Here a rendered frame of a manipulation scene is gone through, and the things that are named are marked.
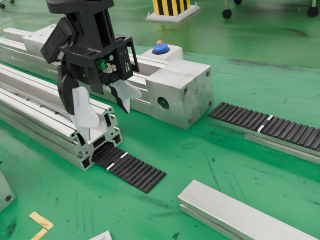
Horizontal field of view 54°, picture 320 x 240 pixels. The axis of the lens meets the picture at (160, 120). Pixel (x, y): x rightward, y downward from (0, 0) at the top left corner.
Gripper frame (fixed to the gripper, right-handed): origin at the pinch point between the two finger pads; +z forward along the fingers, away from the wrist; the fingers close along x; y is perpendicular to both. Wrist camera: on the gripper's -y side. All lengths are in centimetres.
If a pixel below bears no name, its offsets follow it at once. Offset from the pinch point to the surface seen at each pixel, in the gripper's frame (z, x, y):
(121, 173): 9.3, -1.7, 2.8
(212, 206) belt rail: 6.8, -0.7, 20.9
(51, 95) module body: 2.5, 2.3, -21.6
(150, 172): 9.4, 1.2, 7.0
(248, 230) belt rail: 6.8, -1.3, 26.7
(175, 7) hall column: 74, 256, -203
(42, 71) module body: 8, 14, -48
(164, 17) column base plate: 85, 247, -214
